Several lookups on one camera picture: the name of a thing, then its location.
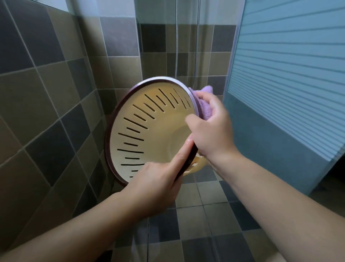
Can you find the cream slotted colander basket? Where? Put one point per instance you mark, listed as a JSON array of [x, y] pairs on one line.
[[151, 129]]

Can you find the person's left forearm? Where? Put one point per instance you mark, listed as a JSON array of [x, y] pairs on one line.
[[64, 232]]

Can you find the person's right thumb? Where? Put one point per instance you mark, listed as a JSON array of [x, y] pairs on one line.
[[194, 126]]

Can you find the purple cleaning cloth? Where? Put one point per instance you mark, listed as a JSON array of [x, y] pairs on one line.
[[204, 104]]

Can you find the frosted glass shower door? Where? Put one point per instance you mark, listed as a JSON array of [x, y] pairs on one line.
[[285, 89]]

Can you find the person's right forearm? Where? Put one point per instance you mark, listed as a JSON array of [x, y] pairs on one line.
[[283, 207]]

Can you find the person's right hand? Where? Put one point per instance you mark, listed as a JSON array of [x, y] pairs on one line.
[[213, 132]]

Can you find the clear glass shower partition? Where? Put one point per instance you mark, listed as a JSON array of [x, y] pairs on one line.
[[186, 43]]

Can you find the person's left hand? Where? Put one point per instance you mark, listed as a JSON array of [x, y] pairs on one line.
[[155, 186]]

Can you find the person's left thumb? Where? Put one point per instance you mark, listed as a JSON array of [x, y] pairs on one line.
[[181, 153]]

